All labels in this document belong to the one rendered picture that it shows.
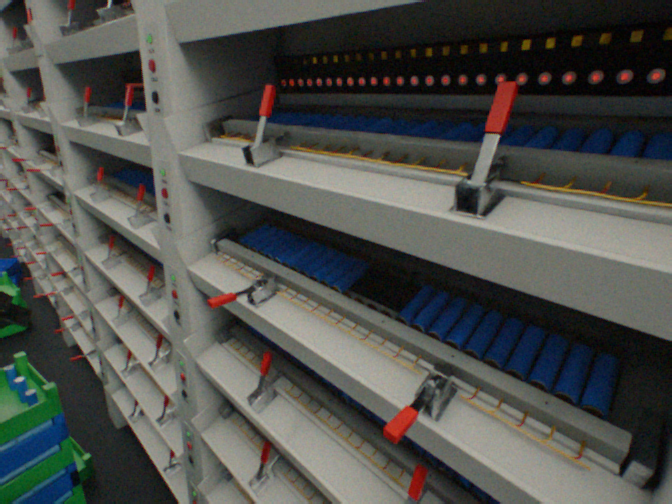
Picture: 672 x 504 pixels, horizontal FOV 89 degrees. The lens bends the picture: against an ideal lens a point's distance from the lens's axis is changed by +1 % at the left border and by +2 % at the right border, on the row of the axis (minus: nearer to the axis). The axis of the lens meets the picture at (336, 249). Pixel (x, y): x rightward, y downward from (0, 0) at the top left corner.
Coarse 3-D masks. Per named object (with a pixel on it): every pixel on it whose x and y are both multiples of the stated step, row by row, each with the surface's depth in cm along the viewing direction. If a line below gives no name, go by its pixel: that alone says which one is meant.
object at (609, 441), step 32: (256, 256) 53; (288, 288) 48; (320, 288) 45; (352, 320) 41; (384, 320) 39; (384, 352) 37; (416, 352) 36; (448, 352) 34; (480, 384) 32; (512, 384) 30; (544, 416) 28; (576, 416) 27; (608, 448) 26
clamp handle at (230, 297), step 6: (252, 282) 47; (252, 288) 47; (258, 288) 47; (228, 294) 44; (234, 294) 45; (240, 294) 45; (246, 294) 46; (210, 300) 43; (216, 300) 43; (222, 300) 43; (228, 300) 44; (234, 300) 45; (210, 306) 43; (216, 306) 43
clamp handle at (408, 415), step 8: (432, 384) 31; (424, 392) 31; (432, 392) 31; (416, 400) 30; (424, 400) 30; (408, 408) 29; (416, 408) 29; (400, 416) 28; (408, 416) 28; (416, 416) 28; (392, 424) 27; (400, 424) 27; (408, 424) 27; (384, 432) 27; (392, 432) 26; (400, 432) 26; (392, 440) 26
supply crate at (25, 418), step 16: (16, 368) 88; (32, 368) 87; (0, 384) 86; (32, 384) 88; (48, 384) 79; (0, 400) 83; (16, 400) 83; (48, 400) 78; (0, 416) 79; (16, 416) 74; (32, 416) 77; (48, 416) 79; (0, 432) 72; (16, 432) 75
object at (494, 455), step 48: (192, 240) 58; (240, 288) 51; (288, 336) 43; (336, 336) 41; (336, 384) 40; (384, 384) 35; (624, 384) 31; (432, 432) 31; (480, 432) 30; (528, 432) 29; (480, 480) 29; (528, 480) 26; (576, 480) 26; (624, 480) 26
